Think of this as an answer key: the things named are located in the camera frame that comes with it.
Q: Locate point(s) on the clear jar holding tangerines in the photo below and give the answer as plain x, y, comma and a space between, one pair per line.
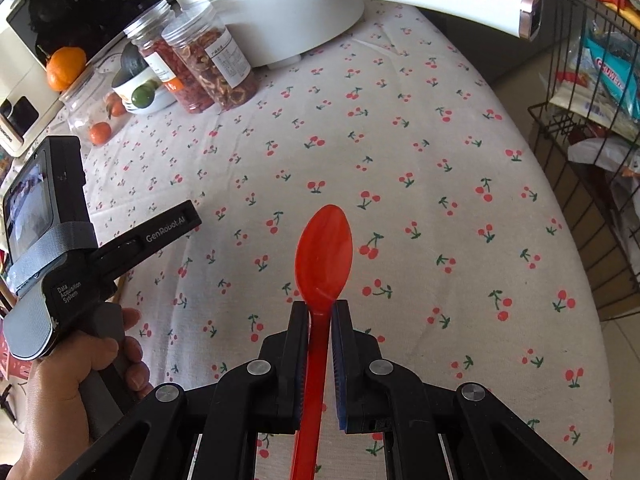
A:
80, 105

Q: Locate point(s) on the blue and white snack packet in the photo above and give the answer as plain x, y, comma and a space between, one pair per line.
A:
612, 72

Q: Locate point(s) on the person's left hand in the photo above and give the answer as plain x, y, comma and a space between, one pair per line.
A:
55, 400

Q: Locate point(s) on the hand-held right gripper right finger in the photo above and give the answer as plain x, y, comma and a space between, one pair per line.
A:
340, 340

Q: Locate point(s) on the dark green avocado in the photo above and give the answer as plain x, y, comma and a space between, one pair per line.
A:
132, 62

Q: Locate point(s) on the green lime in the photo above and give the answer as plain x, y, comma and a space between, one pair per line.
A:
142, 96

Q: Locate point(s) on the clear jar of red berries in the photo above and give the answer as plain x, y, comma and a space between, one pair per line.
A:
192, 95

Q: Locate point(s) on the clear jar of dried slices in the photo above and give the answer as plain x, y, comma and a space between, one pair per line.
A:
225, 85

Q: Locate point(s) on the orange with stem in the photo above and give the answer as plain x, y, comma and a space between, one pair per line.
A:
66, 69

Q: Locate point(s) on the red plastic spoon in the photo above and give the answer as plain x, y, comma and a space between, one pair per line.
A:
325, 255

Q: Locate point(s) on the white oven with black glass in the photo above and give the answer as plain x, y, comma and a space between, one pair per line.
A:
75, 5

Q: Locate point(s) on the white plastic bag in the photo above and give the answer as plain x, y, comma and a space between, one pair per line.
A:
595, 152

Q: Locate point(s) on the cherry print tablecloth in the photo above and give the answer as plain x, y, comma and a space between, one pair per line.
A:
425, 160

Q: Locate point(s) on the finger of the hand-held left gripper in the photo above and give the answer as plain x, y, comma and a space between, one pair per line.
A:
160, 232

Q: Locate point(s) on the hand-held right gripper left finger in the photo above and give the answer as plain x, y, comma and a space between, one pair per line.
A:
301, 340

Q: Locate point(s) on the small tangerine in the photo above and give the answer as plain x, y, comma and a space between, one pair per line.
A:
116, 106
100, 132

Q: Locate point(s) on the white bowl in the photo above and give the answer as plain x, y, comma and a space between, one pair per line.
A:
162, 100

